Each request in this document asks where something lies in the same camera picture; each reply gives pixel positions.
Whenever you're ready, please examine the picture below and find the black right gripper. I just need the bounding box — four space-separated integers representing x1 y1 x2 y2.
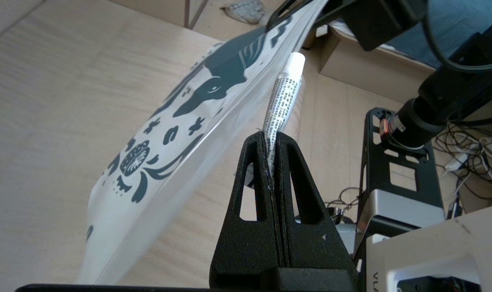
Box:
266 0 429 51

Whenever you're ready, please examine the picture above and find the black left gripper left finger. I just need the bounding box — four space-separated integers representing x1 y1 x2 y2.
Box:
210 130 287 286

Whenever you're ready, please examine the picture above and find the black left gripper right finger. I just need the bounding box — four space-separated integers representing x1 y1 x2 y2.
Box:
275 132 358 284

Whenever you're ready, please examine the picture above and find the small white toothpaste tube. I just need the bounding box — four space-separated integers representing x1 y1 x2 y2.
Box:
263 52 306 179

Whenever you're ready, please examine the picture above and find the white floral zip pouch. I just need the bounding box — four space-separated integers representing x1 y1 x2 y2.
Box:
76 0 329 284

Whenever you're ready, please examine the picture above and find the brown cardboard box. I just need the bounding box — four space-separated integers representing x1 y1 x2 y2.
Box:
302 26 329 50

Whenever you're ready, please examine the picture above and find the blue bed mattress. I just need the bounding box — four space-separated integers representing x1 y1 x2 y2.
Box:
386 0 492 67

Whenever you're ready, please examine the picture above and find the black robot torso column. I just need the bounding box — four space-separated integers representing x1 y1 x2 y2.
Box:
382 16 492 148

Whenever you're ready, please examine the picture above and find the beige wooden desk with hutch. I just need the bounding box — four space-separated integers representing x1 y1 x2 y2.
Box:
0 0 364 286

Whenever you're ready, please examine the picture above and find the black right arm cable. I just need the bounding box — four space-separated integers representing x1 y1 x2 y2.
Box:
422 0 492 73

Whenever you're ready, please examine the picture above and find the tangle of floor cables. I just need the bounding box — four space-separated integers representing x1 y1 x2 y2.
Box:
325 122 492 223

